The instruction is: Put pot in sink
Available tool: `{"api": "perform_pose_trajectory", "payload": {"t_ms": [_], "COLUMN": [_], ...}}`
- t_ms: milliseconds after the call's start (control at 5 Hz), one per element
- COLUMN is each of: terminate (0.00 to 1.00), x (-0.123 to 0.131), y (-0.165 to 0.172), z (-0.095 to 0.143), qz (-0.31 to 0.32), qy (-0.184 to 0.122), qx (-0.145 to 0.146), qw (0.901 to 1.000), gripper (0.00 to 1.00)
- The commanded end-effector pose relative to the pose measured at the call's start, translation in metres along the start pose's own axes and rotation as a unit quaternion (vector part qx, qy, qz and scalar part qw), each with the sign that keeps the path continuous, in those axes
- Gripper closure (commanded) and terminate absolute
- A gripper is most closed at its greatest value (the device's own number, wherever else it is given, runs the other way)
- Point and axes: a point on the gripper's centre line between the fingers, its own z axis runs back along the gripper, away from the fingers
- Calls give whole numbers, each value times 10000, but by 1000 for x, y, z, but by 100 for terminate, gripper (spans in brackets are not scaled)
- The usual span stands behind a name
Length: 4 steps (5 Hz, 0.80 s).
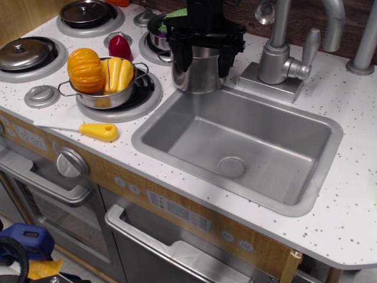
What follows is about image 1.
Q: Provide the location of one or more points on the grey toy sink basin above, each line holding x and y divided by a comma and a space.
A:
269, 153

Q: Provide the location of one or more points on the silver oven knob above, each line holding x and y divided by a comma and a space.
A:
70, 164

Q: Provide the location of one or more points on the grey support pole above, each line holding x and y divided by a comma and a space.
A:
362, 64

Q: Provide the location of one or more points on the silver toy faucet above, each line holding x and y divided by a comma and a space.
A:
277, 74

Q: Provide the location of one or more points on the red toy vegetable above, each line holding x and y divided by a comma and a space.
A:
119, 47

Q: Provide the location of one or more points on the steel pan with vegetables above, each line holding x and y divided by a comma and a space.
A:
158, 31

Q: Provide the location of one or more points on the clear plastic knob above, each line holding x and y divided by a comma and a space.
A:
265, 11

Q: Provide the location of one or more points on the grey dishwasher door handle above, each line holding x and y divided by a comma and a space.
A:
154, 250

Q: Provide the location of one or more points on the yellow toy pepper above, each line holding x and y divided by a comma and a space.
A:
118, 74

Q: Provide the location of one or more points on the yellow handled toy knife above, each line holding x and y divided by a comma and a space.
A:
102, 131

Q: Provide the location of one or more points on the left steel pot lid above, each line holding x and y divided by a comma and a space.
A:
23, 53

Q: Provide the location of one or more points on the grey oven door handle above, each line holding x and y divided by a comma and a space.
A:
20, 168

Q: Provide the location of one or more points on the tall steel pot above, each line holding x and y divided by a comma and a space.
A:
202, 75

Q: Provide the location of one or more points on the steel pot lid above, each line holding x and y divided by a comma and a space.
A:
23, 53
83, 12

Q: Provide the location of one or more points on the rear steel pot lid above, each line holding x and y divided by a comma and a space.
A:
83, 12

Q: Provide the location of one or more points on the blue clamp tool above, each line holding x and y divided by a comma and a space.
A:
36, 240

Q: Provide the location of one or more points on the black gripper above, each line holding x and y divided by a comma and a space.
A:
204, 25

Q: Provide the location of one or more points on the grey stovetop knob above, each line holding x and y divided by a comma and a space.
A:
142, 19
41, 96

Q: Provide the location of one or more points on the orange toy pumpkin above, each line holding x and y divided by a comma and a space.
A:
85, 71

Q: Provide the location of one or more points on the grey stovetop knob left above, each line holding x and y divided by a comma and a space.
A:
41, 96

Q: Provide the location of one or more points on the steel bowl with handles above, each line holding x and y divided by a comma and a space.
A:
99, 100

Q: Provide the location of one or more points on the grey stovetop knob rear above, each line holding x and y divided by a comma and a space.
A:
142, 19

